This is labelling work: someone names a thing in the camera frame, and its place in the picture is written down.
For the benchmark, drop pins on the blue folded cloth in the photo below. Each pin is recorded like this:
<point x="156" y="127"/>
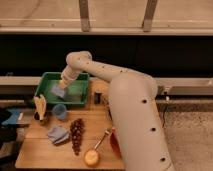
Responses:
<point x="57" y="134"/>

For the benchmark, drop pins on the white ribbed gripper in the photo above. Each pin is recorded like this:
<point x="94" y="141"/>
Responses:
<point x="68" y="76"/>

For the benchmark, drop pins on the wooden table board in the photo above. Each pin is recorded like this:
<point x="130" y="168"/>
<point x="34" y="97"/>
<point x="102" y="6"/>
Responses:
<point x="37" y="153"/>

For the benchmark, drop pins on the blue object at left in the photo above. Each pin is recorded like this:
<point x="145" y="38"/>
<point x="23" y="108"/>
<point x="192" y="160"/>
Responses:
<point x="16" y="115"/>

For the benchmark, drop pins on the yellow ladle spoon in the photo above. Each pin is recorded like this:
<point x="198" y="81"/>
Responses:
<point x="91" y="156"/>

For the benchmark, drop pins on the metal window post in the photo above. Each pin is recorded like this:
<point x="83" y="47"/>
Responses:
<point x="84" y="15"/>
<point x="149" y="14"/>

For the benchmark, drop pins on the small black block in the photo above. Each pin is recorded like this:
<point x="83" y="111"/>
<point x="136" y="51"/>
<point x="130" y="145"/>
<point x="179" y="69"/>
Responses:
<point x="97" y="97"/>

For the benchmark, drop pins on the blue plastic cup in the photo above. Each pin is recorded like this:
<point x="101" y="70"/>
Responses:
<point x="60" y="111"/>

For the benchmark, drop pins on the right metal window post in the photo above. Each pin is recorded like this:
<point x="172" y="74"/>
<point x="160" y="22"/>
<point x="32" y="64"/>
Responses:
<point x="149" y="14"/>

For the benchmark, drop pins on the blue sponge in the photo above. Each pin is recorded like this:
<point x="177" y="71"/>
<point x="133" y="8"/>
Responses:
<point x="56" y="90"/>

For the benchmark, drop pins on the dark red grape bunch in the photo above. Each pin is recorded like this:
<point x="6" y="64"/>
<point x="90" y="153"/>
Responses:
<point x="76" y="132"/>

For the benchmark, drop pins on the left metal window post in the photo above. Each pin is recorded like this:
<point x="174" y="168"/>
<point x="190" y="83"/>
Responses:
<point x="84" y="15"/>

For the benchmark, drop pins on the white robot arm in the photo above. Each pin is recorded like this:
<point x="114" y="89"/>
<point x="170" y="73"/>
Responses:
<point x="131" y="97"/>

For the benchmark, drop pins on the red bowl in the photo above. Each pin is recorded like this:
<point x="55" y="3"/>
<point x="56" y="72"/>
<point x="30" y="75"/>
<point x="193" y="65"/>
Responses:
<point x="114" y="144"/>

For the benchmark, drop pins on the yellow banana toy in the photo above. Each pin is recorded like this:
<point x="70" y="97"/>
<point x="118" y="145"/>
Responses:
<point x="40" y="104"/>

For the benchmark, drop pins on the green plastic tray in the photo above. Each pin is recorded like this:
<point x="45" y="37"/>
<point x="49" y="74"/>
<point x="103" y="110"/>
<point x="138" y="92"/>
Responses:
<point x="76" y="93"/>

